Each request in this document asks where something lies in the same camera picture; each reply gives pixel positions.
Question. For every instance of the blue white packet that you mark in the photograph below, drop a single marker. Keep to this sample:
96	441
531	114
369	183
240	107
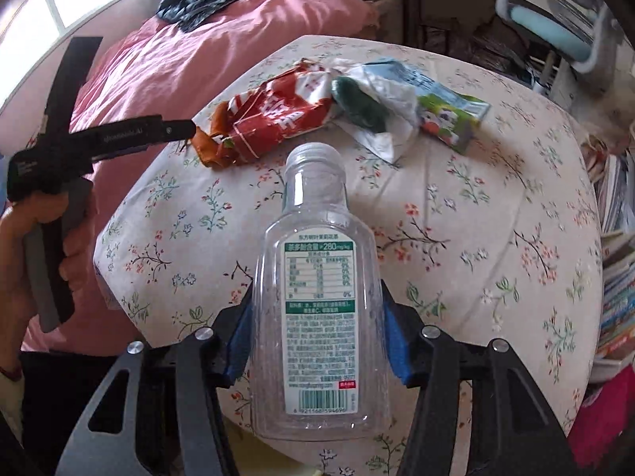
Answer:
402	74

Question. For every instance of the pile of books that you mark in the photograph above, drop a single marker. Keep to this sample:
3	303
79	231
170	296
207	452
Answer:
615	282

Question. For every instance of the grey blue desk chair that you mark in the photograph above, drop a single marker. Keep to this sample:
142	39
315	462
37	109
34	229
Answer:
550	25

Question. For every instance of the person's left hand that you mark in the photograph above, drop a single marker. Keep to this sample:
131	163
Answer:
15	258

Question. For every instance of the dark green wrapper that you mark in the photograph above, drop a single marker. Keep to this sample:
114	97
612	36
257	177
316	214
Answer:
359	104

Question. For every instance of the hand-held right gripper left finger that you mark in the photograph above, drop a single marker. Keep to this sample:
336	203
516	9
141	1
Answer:
238	347

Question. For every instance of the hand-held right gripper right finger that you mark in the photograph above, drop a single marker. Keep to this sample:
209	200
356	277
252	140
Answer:
397	352

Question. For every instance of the pink blanket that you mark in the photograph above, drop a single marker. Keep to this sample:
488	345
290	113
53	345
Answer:
149	74

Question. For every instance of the white crumpled wrapper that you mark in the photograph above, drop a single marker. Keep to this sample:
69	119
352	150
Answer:
392	114

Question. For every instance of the floral tablecloth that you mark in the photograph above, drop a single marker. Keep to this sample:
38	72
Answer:
446	208

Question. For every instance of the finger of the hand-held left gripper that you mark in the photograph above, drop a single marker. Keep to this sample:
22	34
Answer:
144	131

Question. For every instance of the red snack bag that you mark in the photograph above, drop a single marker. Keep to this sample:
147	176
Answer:
278	114

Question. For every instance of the green milk carton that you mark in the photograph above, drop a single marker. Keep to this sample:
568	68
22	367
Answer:
446	119

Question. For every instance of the clear plastic bottle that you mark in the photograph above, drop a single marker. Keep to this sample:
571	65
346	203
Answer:
317	258

